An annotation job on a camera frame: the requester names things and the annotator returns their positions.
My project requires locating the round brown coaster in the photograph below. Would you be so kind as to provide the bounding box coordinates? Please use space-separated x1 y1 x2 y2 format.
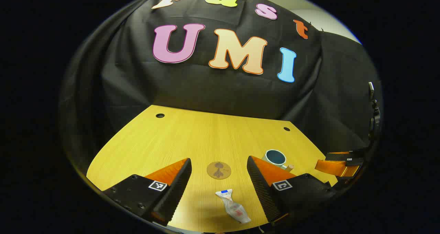
207 161 232 180

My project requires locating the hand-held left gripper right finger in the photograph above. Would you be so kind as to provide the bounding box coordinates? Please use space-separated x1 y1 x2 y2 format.
246 155 339 224

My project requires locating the yellow wooden desktop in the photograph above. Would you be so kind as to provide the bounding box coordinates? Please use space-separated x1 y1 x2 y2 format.
86 105 339 233

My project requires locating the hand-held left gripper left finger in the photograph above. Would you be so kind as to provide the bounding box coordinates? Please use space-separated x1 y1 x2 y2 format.
102 158 192 227

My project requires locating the black backdrop cloth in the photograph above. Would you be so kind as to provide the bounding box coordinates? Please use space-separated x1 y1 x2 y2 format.
58 0 384 172

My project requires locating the white toothpaste tube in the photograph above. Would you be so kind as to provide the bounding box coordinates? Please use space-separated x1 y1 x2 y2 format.
216 189 252 224

